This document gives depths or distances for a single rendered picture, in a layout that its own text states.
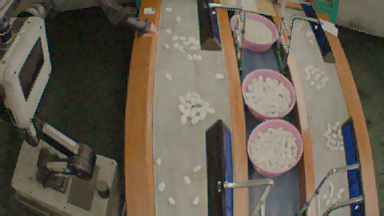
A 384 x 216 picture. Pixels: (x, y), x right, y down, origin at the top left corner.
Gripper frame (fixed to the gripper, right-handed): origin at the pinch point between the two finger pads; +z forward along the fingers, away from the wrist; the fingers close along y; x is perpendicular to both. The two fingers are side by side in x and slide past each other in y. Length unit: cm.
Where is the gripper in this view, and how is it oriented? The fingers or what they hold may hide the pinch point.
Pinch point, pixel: (157, 34)
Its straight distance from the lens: 201.3
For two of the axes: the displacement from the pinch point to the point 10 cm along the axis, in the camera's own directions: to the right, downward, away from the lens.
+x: -6.6, 4.7, 5.9
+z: 7.5, 4.0, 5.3
